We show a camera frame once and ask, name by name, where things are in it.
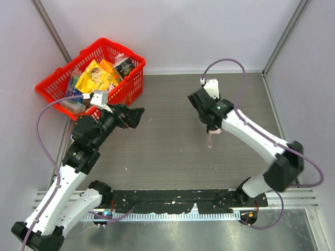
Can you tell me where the pink folding umbrella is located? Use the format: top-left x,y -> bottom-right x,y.
207,128 -> 221,149

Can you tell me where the red plastic shopping basket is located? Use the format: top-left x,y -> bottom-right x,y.
35,38 -> 146,106

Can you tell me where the clear plastic container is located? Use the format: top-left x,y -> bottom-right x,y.
60,100 -> 86,115

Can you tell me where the black box with gold print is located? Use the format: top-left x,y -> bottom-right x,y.
114,58 -> 135,79

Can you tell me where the white slotted cable duct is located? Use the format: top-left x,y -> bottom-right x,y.
83,211 -> 241,222

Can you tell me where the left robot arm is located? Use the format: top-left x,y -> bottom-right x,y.
11,104 -> 145,250

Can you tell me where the aluminium frame rail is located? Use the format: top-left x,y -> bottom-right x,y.
32,188 -> 319,210

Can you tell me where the orange snack box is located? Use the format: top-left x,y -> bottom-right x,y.
99,59 -> 122,83

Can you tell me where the yellow snack bag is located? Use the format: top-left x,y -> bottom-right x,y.
75,60 -> 119,93

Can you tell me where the red and white snack packet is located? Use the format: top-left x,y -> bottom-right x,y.
106,83 -> 118,94

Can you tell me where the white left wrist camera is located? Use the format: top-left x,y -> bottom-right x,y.
83,90 -> 113,113

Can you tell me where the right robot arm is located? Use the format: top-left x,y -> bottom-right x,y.
188,88 -> 304,205

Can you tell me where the blue snack packet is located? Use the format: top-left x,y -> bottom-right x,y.
65,75 -> 82,97

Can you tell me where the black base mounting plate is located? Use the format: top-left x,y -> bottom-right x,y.
81,188 -> 267,215

